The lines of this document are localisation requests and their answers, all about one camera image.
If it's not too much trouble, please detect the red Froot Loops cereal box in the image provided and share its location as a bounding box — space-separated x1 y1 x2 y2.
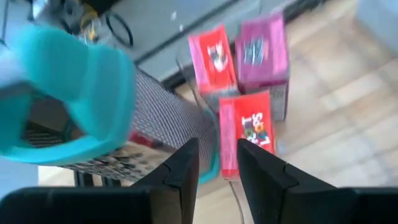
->
218 90 277 180

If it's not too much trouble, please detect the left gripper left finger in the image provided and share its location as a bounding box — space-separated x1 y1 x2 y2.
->
0 138 200 224

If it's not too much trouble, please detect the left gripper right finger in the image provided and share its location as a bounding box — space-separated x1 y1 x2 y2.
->
237 138 398 224

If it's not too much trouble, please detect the magenta Raisin Bran cereal box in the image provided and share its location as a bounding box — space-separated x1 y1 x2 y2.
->
234 11 290 122

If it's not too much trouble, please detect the teal handled metal cheese grater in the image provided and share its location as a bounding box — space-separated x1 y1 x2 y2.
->
0 24 221 188

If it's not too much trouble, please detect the black cable loop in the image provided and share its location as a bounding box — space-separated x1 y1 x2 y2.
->
104 11 134 48

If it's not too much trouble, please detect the small red cereal box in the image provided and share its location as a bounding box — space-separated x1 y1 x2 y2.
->
187 24 240 110

